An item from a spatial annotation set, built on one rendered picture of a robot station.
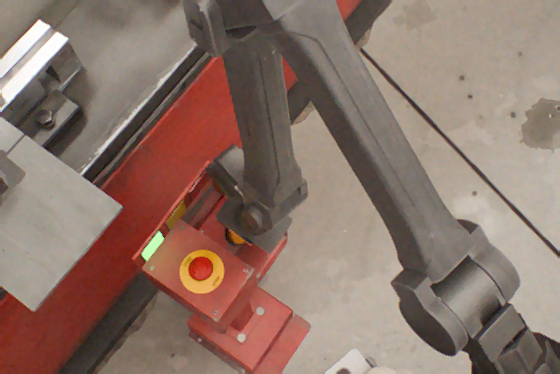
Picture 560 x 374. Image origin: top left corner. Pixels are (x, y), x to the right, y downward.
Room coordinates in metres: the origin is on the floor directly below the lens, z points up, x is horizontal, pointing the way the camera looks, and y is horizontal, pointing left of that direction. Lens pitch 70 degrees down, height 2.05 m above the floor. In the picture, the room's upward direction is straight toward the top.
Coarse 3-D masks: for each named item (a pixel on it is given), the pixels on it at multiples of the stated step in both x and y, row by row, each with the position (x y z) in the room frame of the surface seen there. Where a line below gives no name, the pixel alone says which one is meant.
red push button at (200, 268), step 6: (198, 258) 0.31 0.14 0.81; (204, 258) 0.31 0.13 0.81; (192, 264) 0.30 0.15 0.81; (198, 264) 0.30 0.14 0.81; (204, 264) 0.30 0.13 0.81; (210, 264) 0.30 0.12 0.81; (192, 270) 0.29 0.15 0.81; (198, 270) 0.29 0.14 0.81; (204, 270) 0.29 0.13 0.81; (210, 270) 0.29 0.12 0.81; (192, 276) 0.28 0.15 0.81; (198, 276) 0.28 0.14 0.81; (204, 276) 0.28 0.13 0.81
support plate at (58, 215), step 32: (0, 128) 0.46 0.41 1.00; (32, 160) 0.41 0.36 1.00; (32, 192) 0.36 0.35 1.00; (64, 192) 0.36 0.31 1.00; (96, 192) 0.36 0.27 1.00; (0, 224) 0.31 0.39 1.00; (32, 224) 0.31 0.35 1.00; (64, 224) 0.31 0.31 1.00; (96, 224) 0.31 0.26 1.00; (0, 256) 0.27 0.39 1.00; (32, 256) 0.27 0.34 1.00; (64, 256) 0.27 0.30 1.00; (32, 288) 0.22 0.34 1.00
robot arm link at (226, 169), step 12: (228, 156) 0.40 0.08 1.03; (240, 156) 0.40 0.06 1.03; (216, 168) 0.39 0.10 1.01; (228, 168) 0.38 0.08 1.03; (240, 168) 0.38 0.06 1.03; (216, 180) 0.38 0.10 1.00; (228, 180) 0.37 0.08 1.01; (240, 180) 0.37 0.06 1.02; (228, 192) 0.36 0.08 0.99; (240, 192) 0.35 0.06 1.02; (252, 204) 0.32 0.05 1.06; (252, 216) 0.30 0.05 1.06
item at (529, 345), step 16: (528, 336) 0.12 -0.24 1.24; (544, 336) 0.13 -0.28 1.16; (512, 352) 0.11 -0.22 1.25; (528, 352) 0.11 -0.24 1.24; (544, 352) 0.11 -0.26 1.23; (480, 368) 0.09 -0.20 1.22; (496, 368) 0.09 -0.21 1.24; (512, 368) 0.09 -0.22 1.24; (528, 368) 0.09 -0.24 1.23; (544, 368) 0.09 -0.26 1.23
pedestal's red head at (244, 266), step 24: (216, 192) 0.46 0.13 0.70; (168, 216) 0.37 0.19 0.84; (216, 216) 0.40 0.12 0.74; (168, 240) 0.35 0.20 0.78; (192, 240) 0.35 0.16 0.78; (216, 240) 0.36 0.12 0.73; (144, 264) 0.31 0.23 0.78; (168, 264) 0.31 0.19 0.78; (240, 264) 0.31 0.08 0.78; (264, 264) 0.33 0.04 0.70; (168, 288) 0.27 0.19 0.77; (216, 288) 0.27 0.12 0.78; (240, 288) 0.27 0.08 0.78; (192, 312) 0.25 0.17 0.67; (216, 312) 0.23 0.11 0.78
